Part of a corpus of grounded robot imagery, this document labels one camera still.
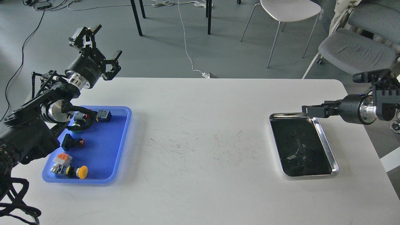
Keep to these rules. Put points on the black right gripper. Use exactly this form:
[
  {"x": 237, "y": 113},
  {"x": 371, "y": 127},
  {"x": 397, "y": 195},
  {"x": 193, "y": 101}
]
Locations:
[{"x": 348, "y": 108}]

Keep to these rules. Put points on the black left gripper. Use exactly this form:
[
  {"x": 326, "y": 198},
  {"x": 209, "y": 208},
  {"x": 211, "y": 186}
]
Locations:
[{"x": 89, "y": 65}]

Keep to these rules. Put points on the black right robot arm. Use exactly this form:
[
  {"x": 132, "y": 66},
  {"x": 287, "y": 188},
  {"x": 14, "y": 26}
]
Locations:
[{"x": 380, "y": 102}]

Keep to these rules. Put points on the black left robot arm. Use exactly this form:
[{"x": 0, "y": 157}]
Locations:
[{"x": 32, "y": 130}]

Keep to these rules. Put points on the silver metal tray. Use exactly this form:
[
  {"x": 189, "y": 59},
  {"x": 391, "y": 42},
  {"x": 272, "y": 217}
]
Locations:
[{"x": 302, "y": 146}]

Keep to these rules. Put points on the grey upholstered chair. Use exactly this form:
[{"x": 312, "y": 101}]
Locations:
[{"x": 354, "y": 53}]

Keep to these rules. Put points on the black table leg left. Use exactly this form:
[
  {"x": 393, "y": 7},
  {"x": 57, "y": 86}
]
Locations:
[{"x": 136, "y": 17}]

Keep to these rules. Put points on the black table leg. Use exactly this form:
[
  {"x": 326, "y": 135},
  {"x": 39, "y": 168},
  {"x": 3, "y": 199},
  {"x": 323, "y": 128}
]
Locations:
[
  {"x": 136, "y": 17},
  {"x": 209, "y": 5}
]

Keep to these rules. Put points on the grey chair in corner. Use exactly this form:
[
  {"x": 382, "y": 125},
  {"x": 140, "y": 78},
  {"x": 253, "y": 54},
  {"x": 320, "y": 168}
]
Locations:
[{"x": 379, "y": 17}]

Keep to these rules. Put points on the blue plastic tray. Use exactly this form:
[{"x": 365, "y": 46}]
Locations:
[{"x": 101, "y": 154}]

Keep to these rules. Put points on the orange grey contact block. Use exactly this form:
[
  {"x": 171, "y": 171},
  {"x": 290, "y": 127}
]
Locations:
[{"x": 63, "y": 159}]

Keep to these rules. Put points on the white plastic chair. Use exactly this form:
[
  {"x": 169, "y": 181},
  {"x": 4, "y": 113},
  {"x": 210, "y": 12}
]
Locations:
[{"x": 287, "y": 11}]

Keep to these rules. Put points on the yellow mushroom push button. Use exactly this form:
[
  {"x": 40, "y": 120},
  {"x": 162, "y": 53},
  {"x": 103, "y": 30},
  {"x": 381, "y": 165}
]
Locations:
[{"x": 70, "y": 171}]

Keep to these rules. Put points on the black table leg right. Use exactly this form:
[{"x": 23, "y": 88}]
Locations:
[{"x": 209, "y": 5}]

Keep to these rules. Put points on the red push button switch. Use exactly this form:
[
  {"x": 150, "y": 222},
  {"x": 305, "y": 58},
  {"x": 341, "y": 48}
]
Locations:
[{"x": 103, "y": 116}]

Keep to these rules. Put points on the green push button switch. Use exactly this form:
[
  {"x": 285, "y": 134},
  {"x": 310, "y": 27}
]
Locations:
[{"x": 80, "y": 119}]

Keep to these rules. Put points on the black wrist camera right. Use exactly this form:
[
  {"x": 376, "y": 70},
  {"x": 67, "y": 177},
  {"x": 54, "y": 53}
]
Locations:
[{"x": 371, "y": 76}]

